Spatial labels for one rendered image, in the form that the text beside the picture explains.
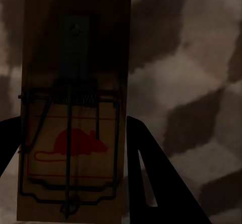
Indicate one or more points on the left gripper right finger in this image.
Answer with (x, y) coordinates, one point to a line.
(175, 202)

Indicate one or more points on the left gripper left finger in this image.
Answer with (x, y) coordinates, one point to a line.
(10, 140)

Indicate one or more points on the mousetrap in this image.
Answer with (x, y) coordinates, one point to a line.
(73, 111)

